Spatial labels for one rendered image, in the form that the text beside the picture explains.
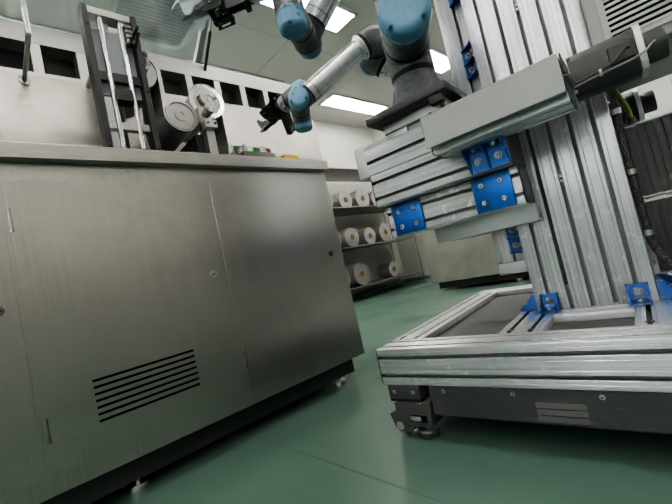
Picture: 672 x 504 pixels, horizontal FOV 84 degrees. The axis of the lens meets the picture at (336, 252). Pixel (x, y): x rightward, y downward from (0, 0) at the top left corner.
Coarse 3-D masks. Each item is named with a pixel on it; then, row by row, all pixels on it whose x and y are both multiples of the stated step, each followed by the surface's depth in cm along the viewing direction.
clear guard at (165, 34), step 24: (0, 0) 138; (48, 0) 146; (72, 0) 150; (96, 0) 154; (120, 0) 159; (144, 0) 164; (168, 0) 169; (48, 24) 151; (72, 24) 155; (96, 24) 159; (144, 24) 169; (168, 24) 175; (192, 24) 181; (144, 48) 176; (168, 48) 182; (192, 48) 188
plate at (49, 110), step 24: (0, 72) 136; (0, 96) 135; (24, 96) 140; (48, 96) 145; (72, 96) 150; (168, 96) 177; (0, 120) 134; (24, 120) 138; (48, 120) 143; (72, 120) 149; (96, 120) 154; (240, 120) 202; (312, 120) 239; (72, 144) 147; (96, 144) 153; (240, 144) 199; (264, 144) 210; (288, 144) 222; (312, 144) 235
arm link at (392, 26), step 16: (384, 0) 81; (400, 0) 80; (416, 0) 80; (384, 16) 82; (400, 16) 81; (416, 16) 80; (384, 32) 84; (400, 32) 82; (416, 32) 83; (400, 48) 88; (416, 48) 89
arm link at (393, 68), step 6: (384, 48) 94; (426, 48) 93; (420, 54) 92; (426, 54) 95; (390, 60) 96; (396, 60) 94; (408, 60) 93; (414, 60) 94; (420, 60) 94; (426, 60) 95; (432, 60) 97; (390, 66) 99; (396, 66) 97; (402, 66) 95; (390, 72) 100; (396, 72) 97
